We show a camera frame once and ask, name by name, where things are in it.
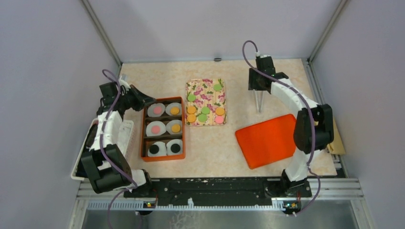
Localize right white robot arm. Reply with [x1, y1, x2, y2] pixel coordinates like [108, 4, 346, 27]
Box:
[249, 52, 334, 197]

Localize white perforated basket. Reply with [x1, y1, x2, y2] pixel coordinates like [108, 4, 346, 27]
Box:
[70, 118, 138, 181]

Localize floral tray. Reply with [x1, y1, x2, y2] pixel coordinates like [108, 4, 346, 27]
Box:
[185, 78, 228, 126]

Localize pink cookie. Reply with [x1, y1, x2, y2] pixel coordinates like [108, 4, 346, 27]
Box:
[214, 116, 224, 125]
[153, 106, 164, 115]
[151, 125, 161, 135]

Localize green cookie bottom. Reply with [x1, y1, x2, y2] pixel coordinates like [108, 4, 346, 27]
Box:
[198, 114, 207, 123]

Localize orange cookie box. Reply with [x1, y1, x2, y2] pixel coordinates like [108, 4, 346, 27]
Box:
[140, 97, 186, 162]

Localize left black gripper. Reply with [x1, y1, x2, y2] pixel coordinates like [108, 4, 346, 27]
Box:
[117, 84, 156, 111]

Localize orange cookie mid left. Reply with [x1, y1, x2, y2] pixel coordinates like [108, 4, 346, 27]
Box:
[187, 106, 197, 115]

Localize green cookie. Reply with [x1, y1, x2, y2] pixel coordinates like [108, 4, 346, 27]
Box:
[213, 83, 223, 92]
[198, 114, 207, 123]
[187, 94, 196, 102]

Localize pink cookie bottom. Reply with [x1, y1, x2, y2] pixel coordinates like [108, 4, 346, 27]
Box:
[214, 116, 224, 125]

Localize orange cookie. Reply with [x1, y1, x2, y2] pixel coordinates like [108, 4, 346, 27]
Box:
[170, 107, 180, 115]
[187, 114, 197, 123]
[215, 107, 225, 116]
[171, 124, 181, 133]

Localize metal tongs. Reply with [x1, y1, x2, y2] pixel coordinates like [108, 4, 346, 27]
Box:
[253, 90, 264, 113]

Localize tan paper roll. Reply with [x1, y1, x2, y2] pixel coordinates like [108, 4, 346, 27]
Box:
[327, 126, 346, 155]

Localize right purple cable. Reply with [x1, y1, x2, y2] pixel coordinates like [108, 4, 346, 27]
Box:
[242, 40, 321, 217]

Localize green cookie left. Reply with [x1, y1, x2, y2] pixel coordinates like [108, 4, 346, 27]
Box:
[187, 94, 196, 102]

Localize orange box lid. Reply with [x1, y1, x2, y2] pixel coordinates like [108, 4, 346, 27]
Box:
[235, 114, 296, 169]

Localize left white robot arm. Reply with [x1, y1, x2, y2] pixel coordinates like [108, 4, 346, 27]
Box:
[80, 69, 156, 197]

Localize green cookie top right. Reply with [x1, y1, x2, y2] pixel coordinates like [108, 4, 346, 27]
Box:
[213, 83, 223, 92]

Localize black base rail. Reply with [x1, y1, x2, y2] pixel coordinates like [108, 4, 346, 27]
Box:
[124, 177, 312, 207]

